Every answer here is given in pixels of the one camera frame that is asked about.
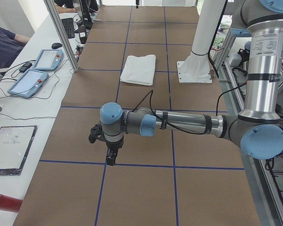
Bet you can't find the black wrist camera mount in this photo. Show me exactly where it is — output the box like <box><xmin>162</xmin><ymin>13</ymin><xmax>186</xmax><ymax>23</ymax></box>
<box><xmin>88</xmin><ymin>124</ymin><xmax>105</xmax><ymax>144</ymax></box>

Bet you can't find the silver foil tray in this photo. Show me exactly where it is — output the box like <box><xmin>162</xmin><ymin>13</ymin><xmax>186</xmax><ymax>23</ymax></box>
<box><xmin>0</xmin><ymin>125</ymin><xmax>37</xmax><ymax>177</ymax></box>

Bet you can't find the black computer monitor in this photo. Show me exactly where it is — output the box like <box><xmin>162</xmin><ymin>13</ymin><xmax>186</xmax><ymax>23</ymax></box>
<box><xmin>72</xmin><ymin>0</ymin><xmax>93</xmax><ymax>30</ymax></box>

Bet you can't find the blue teach pendant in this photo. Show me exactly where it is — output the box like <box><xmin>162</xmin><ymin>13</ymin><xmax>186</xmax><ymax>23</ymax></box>
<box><xmin>8</xmin><ymin>69</ymin><xmax>49</xmax><ymax>98</ymax></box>
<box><xmin>33</xmin><ymin>49</ymin><xmax>64</xmax><ymax>71</ymax></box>

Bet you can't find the left black braided cable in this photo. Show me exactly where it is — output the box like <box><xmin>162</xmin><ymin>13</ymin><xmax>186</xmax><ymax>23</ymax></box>
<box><xmin>131</xmin><ymin>83</ymin><xmax>248</xmax><ymax>135</ymax></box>

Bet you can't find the black power adapter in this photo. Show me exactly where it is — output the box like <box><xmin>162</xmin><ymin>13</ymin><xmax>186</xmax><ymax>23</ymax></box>
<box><xmin>19</xmin><ymin>62</ymin><xmax>33</xmax><ymax>73</ymax></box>

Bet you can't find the white pedestal column base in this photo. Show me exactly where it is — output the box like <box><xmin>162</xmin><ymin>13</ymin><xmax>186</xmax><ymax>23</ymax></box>
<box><xmin>177</xmin><ymin>0</ymin><xmax>227</xmax><ymax>83</ymax></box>

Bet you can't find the lower blue teach pendant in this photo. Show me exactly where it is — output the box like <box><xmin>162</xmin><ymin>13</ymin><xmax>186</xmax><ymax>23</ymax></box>
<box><xmin>8</xmin><ymin>69</ymin><xmax>49</xmax><ymax>98</ymax></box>

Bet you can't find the black computer mouse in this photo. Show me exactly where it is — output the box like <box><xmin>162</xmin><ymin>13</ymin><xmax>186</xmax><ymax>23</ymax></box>
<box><xmin>51</xmin><ymin>42</ymin><xmax>62</xmax><ymax>49</ymax></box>

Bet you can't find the upper blue teach pendant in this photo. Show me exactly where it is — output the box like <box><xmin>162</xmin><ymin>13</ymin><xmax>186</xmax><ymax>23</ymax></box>
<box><xmin>33</xmin><ymin>49</ymin><xmax>64</xmax><ymax>71</ymax></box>

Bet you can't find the white long-sleeve printed shirt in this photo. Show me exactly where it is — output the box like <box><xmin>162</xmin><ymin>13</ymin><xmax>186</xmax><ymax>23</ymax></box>
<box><xmin>120</xmin><ymin>54</ymin><xmax>156</xmax><ymax>86</ymax></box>

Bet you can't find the seated person in grey shirt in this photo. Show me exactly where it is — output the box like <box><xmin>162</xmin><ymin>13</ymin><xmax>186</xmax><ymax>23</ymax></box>
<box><xmin>0</xmin><ymin>27</ymin><xmax>30</xmax><ymax>68</ymax></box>

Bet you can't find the red bottle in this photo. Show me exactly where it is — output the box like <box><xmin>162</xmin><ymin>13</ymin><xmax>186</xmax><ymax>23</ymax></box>
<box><xmin>0</xmin><ymin>194</ymin><xmax>23</xmax><ymax>213</ymax></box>

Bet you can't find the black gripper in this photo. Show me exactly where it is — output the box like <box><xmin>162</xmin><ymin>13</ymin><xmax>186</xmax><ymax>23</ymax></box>
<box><xmin>135</xmin><ymin>0</ymin><xmax>140</xmax><ymax>8</ymax></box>
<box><xmin>106</xmin><ymin>140</ymin><xmax>123</xmax><ymax>166</ymax></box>

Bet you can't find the black keyboard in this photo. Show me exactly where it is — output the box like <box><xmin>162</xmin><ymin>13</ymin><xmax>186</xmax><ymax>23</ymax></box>
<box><xmin>61</xmin><ymin>18</ymin><xmax>75</xmax><ymax>39</ymax></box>

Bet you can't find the aluminium frame post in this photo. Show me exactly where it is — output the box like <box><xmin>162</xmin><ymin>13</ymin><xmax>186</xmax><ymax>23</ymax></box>
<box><xmin>44</xmin><ymin>0</ymin><xmax>79</xmax><ymax>72</ymax></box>

